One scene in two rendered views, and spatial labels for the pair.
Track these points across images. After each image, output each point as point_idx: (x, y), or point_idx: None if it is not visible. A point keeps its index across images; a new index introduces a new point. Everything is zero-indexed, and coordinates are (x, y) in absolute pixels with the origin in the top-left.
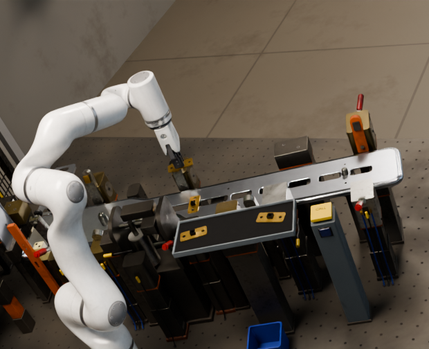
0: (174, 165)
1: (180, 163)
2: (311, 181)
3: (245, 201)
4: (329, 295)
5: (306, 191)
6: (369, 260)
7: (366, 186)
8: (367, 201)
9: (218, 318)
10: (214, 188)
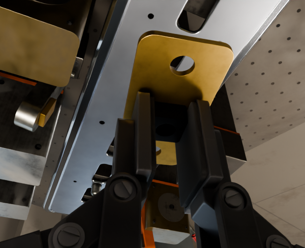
0: (137, 118)
1: (113, 151)
2: (108, 157)
3: (16, 113)
4: None
5: (89, 146)
6: (71, 80)
7: (9, 214)
8: None
9: None
10: (257, 11)
